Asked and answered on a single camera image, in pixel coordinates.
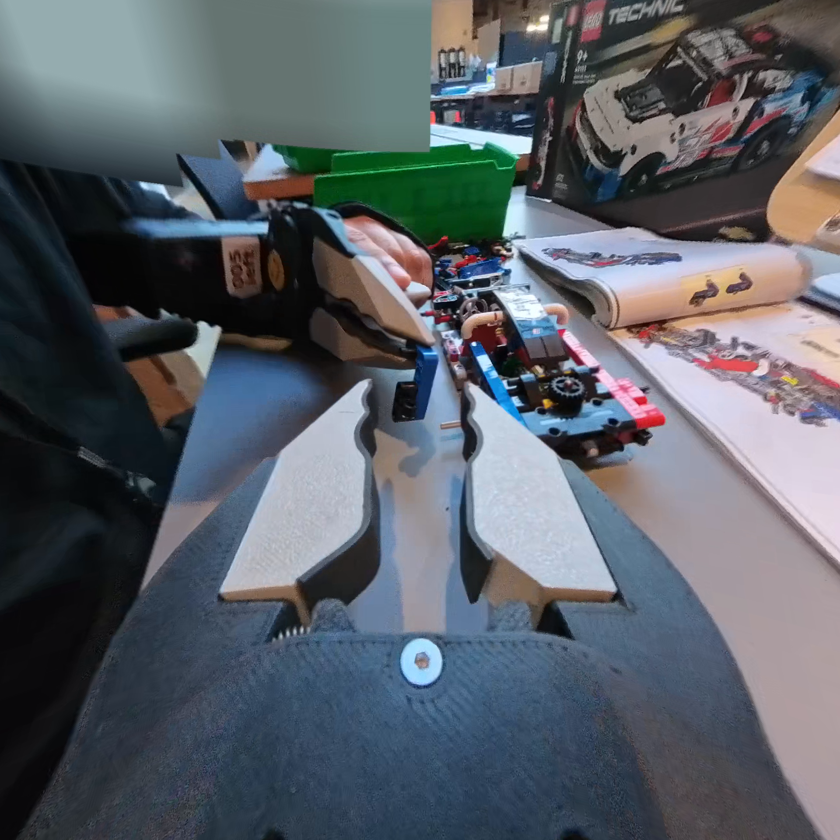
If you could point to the green plastic bin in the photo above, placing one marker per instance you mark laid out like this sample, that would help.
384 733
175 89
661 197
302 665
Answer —
420 190
308 157

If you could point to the open building instruction booklet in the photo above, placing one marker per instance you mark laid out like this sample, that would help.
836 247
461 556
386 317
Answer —
722 426

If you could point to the wooden document stand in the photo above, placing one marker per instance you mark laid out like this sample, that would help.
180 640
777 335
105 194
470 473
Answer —
800 197

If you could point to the pile of loose toy pieces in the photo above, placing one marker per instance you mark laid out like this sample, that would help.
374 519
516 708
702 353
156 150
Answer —
472 262

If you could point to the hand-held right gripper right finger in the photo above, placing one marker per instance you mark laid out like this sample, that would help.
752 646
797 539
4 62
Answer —
531 525

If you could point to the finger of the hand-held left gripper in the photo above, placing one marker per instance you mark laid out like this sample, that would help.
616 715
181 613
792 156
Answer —
341 338
374 295

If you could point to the blue L-shaped toy beam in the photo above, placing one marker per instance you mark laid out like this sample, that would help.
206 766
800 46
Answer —
426 374

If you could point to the wooden table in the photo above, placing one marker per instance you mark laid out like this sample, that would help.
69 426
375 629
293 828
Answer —
275 184

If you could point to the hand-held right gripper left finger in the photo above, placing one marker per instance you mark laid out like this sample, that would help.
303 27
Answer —
308 518

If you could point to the person's left hand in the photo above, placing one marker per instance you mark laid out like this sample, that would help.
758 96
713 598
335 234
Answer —
394 249

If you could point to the toy car set box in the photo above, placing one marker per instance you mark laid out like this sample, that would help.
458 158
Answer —
656 118

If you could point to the partly built toy car chassis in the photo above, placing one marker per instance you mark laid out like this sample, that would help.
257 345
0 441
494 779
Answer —
544 367

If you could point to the black mesh office chair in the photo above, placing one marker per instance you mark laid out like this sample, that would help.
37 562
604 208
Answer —
157 338

